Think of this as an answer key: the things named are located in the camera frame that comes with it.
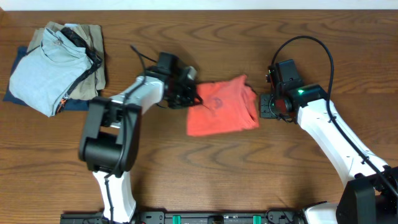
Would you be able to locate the folded khaki garment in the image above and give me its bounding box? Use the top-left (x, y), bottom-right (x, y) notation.
top-left (45, 22), bottom-right (106, 100)

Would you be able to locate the folded navy garment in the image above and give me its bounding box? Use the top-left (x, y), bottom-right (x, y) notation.
top-left (2, 46), bottom-right (89, 111)

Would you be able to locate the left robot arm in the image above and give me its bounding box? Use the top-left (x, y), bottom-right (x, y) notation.
top-left (78, 72), bottom-right (200, 223)

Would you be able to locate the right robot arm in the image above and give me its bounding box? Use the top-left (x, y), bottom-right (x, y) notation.
top-left (259, 85), bottom-right (397, 223)

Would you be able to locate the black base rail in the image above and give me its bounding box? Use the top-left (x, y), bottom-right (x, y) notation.
top-left (60, 207), bottom-right (307, 224)

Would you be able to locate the folded black jacket orange trim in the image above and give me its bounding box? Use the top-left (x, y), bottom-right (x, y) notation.
top-left (56, 37), bottom-right (91, 113)

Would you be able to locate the red soccer t-shirt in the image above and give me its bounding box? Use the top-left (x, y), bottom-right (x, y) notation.
top-left (187, 75), bottom-right (259, 137)

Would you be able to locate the folded light grey shirt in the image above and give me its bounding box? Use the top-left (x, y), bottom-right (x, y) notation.
top-left (9, 29), bottom-right (90, 117)

